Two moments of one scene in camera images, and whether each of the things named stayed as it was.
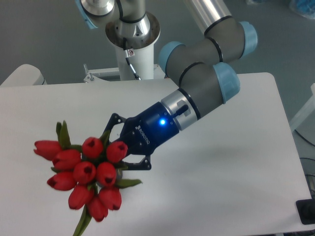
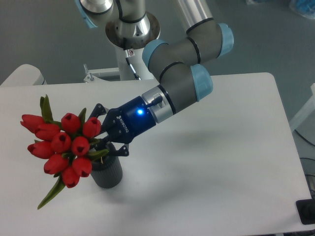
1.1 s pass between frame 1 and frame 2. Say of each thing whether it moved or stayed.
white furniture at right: stayed
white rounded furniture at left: stayed
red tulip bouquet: moved
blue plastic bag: stayed
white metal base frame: stayed
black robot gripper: moved
